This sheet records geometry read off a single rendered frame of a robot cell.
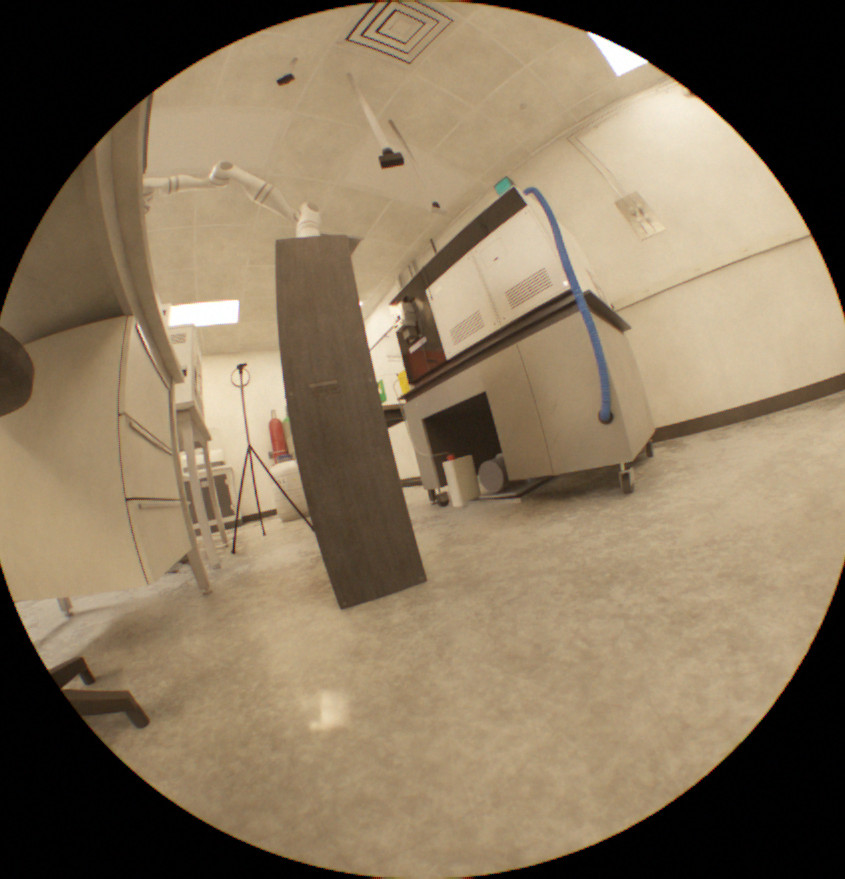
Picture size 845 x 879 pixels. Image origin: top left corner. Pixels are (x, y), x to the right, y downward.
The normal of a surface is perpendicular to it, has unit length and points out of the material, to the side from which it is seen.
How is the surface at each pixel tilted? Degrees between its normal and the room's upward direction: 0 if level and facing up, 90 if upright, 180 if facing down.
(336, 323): 90
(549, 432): 90
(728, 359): 90
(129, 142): 180
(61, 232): 180
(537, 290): 90
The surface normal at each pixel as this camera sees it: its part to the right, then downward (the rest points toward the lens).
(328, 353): 0.36, -0.15
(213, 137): 0.25, 0.97
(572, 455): -0.79, 0.16
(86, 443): 0.57, -0.20
